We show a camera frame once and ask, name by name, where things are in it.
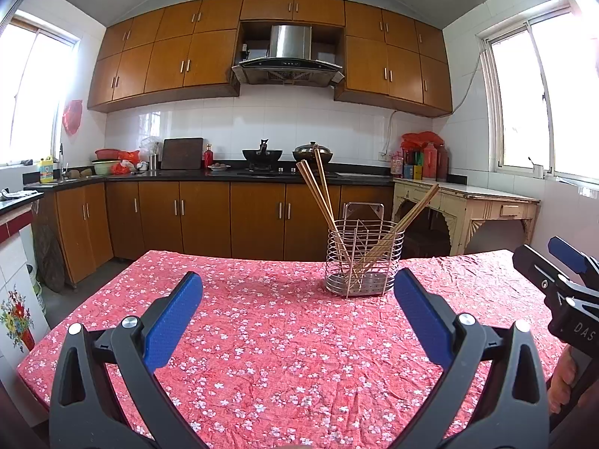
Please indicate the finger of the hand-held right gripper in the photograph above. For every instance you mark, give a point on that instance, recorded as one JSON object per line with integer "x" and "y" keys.
{"x": 538, "y": 266}
{"x": 566, "y": 252}

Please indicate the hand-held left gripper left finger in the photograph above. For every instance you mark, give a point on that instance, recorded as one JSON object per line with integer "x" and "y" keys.
{"x": 173, "y": 318}

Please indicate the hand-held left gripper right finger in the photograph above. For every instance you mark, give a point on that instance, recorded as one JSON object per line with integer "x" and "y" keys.
{"x": 421, "y": 311}

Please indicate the person's right hand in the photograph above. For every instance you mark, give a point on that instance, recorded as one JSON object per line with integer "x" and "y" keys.
{"x": 564, "y": 379}

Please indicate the white cup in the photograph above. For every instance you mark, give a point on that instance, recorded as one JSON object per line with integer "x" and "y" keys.
{"x": 537, "y": 169}

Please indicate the cream wooden side table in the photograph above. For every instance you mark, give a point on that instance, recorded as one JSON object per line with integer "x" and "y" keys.
{"x": 468, "y": 201}

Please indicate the brown wooden base cabinets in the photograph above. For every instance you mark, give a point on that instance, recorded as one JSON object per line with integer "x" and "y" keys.
{"x": 206, "y": 220}

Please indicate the red floral tablecloth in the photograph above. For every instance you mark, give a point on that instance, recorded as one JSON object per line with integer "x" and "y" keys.
{"x": 281, "y": 360}

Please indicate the dark hanging bag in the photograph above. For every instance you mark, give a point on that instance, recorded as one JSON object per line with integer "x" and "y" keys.
{"x": 49, "y": 257}

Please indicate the dark sauce bottle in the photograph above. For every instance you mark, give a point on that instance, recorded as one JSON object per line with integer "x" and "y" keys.
{"x": 442, "y": 166}

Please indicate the white bucket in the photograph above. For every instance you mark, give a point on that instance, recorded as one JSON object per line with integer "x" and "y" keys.
{"x": 36, "y": 290}

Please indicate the black kitchen countertop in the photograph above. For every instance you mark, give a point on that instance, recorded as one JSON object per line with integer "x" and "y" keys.
{"x": 187, "y": 177}

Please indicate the small seasoning bottle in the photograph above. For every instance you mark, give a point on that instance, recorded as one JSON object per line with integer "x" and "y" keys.
{"x": 397, "y": 166}

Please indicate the large red plastic bottle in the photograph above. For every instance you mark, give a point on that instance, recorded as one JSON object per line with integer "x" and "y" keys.
{"x": 430, "y": 163}

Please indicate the steel cup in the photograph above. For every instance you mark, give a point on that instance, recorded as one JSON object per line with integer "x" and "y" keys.
{"x": 154, "y": 162}

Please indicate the small plate with food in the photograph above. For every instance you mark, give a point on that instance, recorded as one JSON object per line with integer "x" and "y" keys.
{"x": 219, "y": 167}

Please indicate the small red glass bottle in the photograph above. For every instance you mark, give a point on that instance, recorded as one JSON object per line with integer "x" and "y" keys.
{"x": 208, "y": 158}

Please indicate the dark wooden cutting board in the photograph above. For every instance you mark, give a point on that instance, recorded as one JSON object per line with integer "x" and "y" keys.
{"x": 182, "y": 154}

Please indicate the red plastic bag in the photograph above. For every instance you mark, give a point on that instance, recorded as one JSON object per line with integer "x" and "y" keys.
{"x": 423, "y": 139}
{"x": 127, "y": 159}
{"x": 72, "y": 117}

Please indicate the pale green basin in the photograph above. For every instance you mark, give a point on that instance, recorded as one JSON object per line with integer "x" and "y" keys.
{"x": 104, "y": 167}

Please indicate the tiled side counter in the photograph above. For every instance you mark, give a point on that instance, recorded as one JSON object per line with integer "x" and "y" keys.
{"x": 14, "y": 266}

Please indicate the white plastic bag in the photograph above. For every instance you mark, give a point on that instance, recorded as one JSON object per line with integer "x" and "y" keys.
{"x": 149, "y": 146}

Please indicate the red basin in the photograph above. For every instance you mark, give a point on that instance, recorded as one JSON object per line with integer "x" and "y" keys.
{"x": 106, "y": 154}

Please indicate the black gas stove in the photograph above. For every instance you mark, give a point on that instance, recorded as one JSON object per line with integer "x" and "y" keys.
{"x": 281, "y": 173}

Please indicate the black wok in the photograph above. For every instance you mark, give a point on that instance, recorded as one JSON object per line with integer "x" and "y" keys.
{"x": 262, "y": 155}

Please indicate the metal faucet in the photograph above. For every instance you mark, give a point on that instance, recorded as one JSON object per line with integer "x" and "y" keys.
{"x": 61, "y": 163}

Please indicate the yellow detergent bottle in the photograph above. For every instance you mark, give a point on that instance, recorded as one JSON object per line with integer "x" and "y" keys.
{"x": 47, "y": 173}

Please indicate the dark pot with lid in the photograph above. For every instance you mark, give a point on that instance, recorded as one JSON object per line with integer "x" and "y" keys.
{"x": 306, "y": 153}

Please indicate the plain sliding window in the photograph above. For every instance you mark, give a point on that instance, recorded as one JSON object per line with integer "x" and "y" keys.
{"x": 32, "y": 98}

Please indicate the steel range hood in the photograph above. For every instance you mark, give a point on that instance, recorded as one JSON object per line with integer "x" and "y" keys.
{"x": 290, "y": 42}

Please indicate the brown wooden wall cabinets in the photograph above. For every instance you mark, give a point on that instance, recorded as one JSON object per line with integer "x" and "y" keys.
{"x": 374, "y": 70}

